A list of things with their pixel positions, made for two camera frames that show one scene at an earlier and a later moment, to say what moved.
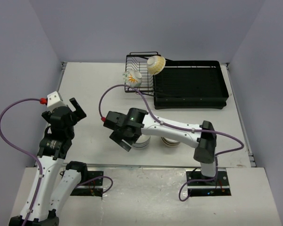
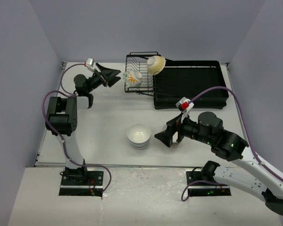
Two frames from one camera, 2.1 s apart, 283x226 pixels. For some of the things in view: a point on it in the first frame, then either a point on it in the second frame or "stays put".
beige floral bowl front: [171, 143] stays put
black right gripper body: [118, 136] -> [190, 129]
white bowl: [141, 144] stays put
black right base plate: [219, 187] stays put
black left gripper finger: [79, 112] -> [107, 72]
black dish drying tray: [190, 84] stays put
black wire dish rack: [137, 61] stays put
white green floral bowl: [132, 78] stays put
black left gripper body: [71, 132] -> [93, 82]
